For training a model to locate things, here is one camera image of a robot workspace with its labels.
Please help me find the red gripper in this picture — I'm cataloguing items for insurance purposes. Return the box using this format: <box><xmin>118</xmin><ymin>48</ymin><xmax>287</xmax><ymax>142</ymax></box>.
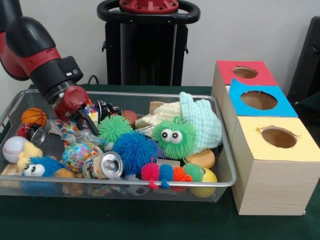
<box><xmin>54</xmin><ymin>84</ymin><xmax>100</xmax><ymax>137</ymax></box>

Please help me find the crushed clear plastic bottle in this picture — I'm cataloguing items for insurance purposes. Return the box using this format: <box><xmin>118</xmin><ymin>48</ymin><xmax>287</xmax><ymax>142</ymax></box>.
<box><xmin>73</xmin><ymin>128</ymin><xmax>107</xmax><ymax>147</ymax></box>

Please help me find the cream knit cloth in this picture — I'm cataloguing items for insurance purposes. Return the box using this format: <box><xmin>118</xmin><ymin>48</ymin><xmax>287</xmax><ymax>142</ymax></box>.
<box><xmin>134</xmin><ymin>101</ymin><xmax>182</xmax><ymax>130</ymax></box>

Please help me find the green spiky rubber ball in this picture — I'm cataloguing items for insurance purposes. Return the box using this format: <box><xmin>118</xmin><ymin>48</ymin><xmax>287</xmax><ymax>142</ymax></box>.
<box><xmin>152</xmin><ymin>115</ymin><xmax>196</xmax><ymax>160</ymax></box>

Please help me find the mint green cloth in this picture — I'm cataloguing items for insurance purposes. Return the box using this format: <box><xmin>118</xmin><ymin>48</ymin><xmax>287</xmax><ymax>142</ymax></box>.
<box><xmin>179</xmin><ymin>91</ymin><xmax>223</xmax><ymax>154</ymax></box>

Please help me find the shallow silver mesh bin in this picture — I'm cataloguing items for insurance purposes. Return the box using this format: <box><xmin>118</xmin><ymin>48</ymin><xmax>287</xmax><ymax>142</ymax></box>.
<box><xmin>0</xmin><ymin>89</ymin><xmax>238</xmax><ymax>204</ymax></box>

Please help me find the wooden three-hole box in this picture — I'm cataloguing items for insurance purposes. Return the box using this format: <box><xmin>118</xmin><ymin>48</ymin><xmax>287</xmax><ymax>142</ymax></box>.
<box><xmin>211</xmin><ymin>59</ymin><xmax>320</xmax><ymax>216</ymax></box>

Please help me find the green spiky ball with eyes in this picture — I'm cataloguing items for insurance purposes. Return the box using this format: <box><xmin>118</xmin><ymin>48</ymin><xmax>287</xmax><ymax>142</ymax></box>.
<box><xmin>97</xmin><ymin>114</ymin><xmax>134</xmax><ymax>146</ymax></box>

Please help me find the silver-top drink can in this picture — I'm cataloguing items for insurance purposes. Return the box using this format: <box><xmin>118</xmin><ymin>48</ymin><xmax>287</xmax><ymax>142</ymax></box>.
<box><xmin>83</xmin><ymin>151</ymin><xmax>125</xmax><ymax>180</ymax></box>

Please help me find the blue spiky rubber ball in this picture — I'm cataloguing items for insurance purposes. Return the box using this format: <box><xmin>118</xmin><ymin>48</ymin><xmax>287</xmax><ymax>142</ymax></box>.
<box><xmin>112</xmin><ymin>130</ymin><xmax>158</xmax><ymax>176</ymax></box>

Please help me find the white baseball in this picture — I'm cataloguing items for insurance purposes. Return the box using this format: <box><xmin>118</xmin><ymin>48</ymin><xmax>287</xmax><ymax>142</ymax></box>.
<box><xmin>2</xmin><ymin>136</ymin><xmax>27</xmax><ymax>165</ymax></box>

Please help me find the rainbow spiky caterpillar toy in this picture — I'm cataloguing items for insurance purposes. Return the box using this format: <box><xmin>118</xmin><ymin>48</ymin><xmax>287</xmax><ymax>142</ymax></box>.
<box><xmin>140</xmin><ymin>156</ymin><xmax>205</xmax><ymax>190</ymax></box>

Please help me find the dark green table cloth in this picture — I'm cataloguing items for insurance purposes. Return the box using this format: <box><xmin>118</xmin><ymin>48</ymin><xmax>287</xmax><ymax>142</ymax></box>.
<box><xmin>0</xmin><ymin>83</ymin><xmax>320</xmax><ymax>240</ymax></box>

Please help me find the round orange sponge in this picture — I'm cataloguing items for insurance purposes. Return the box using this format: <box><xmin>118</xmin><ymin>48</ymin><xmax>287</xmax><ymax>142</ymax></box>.
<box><xmin>186</xmin><ymin>148</ymin><xmax>216</xmax><ymax>170</ymax></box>

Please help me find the yellow smiley ball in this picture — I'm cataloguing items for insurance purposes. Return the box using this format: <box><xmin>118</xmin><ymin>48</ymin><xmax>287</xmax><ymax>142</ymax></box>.
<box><xmin>189</xmin><ymin>167</ymin><xmax>218</xmax><ymax>198</ymax></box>

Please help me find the black upright panel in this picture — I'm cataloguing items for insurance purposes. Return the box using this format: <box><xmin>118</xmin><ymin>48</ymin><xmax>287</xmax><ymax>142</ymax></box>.
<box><xmin>286</xmin><ymin>16</ymin><xmax>320</xmax><ymax>101</ymax></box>

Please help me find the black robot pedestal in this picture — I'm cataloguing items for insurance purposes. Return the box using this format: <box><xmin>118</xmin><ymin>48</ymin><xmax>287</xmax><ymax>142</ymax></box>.
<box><xmin>96</xmin><ymin>0</ymin><xmax>201</xmax><ymax>87</ymax></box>

